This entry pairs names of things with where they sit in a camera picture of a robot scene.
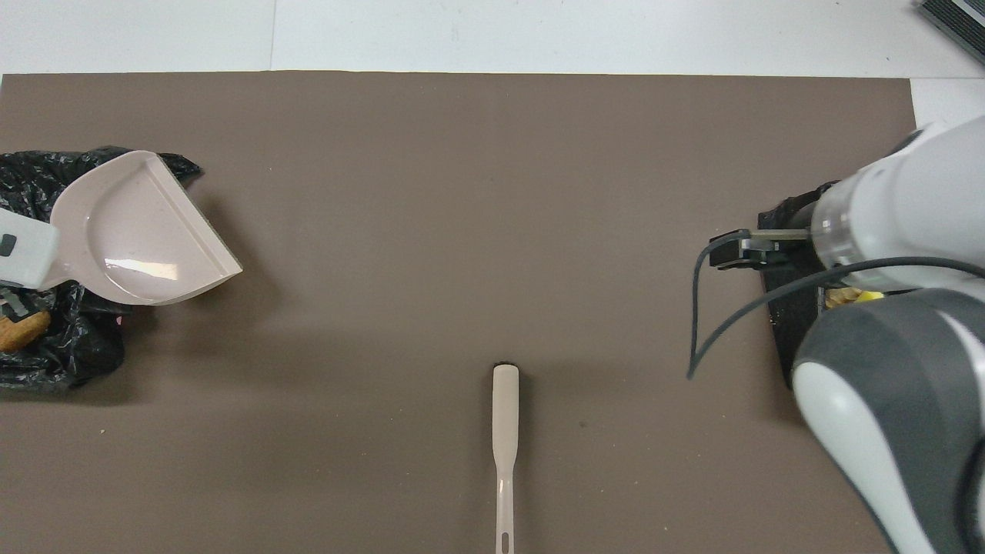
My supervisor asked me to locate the beige hand brush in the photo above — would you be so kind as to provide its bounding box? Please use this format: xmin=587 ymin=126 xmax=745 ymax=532
xmin=492 ymin=364 xmax=520 ymax=554

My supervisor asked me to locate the beige plastic dustpan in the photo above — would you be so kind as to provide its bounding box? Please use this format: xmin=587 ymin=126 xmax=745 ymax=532
xmin=48 ymin=150 xmax=244 ymax=306

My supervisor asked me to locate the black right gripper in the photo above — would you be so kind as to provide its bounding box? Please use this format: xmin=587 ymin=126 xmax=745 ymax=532
xmin=708 ymin=229 xmax=818 ymax=272

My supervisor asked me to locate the brown table mat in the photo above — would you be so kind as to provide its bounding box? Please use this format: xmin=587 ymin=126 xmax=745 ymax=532
xmin=0 ymin=72 xmax=964 ymax=554

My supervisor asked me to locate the short striped croissant piece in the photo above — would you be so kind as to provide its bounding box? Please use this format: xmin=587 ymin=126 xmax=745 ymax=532
xmin=0 ymin=309 xmax=53 ymax=355

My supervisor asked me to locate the crumpled black bag bin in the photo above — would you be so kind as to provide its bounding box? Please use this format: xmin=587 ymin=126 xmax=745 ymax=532
xmin=0 ymin=146 xmax=202 ymax=389

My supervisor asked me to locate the boxy black bag bin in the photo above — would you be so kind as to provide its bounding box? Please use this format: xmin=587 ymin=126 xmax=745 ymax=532
xmin=757 ymin=181 xmax=847 ymax=389

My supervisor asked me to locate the dark ribbed panel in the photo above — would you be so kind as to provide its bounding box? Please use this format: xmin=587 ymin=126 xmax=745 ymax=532
xmin=916 ymin=0 xmax=985 ymax=66

